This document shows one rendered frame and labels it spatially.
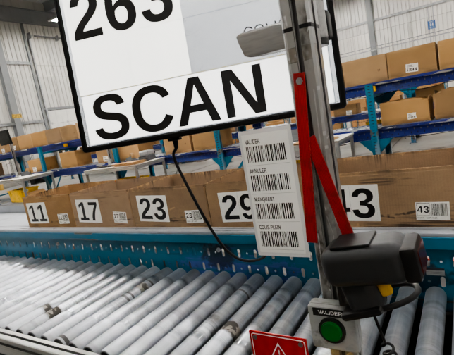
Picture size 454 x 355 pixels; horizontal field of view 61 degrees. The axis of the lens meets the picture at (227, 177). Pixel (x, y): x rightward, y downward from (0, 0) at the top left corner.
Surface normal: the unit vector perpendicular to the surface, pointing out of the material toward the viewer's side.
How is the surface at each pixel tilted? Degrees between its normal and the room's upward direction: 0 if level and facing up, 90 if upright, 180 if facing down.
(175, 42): 86
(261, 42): 90
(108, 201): 91
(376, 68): 90
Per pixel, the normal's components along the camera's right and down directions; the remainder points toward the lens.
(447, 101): -0.56, 0.19
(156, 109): -0.20, 0.11
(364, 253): -0.58, -0.35
